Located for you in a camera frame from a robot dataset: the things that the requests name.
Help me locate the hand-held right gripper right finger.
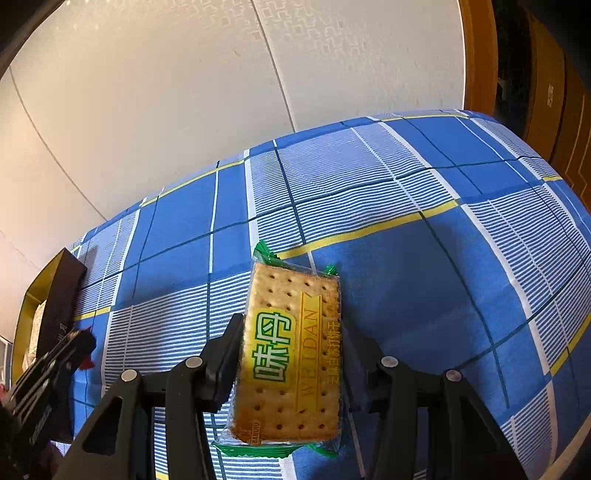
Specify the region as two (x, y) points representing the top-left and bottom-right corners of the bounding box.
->
(344, 336), (532, 480)

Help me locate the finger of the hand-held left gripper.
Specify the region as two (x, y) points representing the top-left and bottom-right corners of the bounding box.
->
(9, 329), (98, 416)

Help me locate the orange wooden door frame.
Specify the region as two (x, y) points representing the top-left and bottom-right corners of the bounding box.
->
(458, 0), (498, 117)

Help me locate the dark box with gold interior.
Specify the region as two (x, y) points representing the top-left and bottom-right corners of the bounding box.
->
(11, 248), (88, 384)

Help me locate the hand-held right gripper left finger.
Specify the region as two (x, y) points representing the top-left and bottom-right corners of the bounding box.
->
(60, 313), (245, 480)

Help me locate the blue plaid bedsheet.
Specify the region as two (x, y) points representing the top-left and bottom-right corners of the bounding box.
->
(51, 110), (591, 480)

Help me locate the green cracker packet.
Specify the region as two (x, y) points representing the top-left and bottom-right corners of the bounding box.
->
(212, 240), (345, 460)

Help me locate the brown wooden door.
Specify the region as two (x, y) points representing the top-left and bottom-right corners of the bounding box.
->
(519, 0), (591, 210)

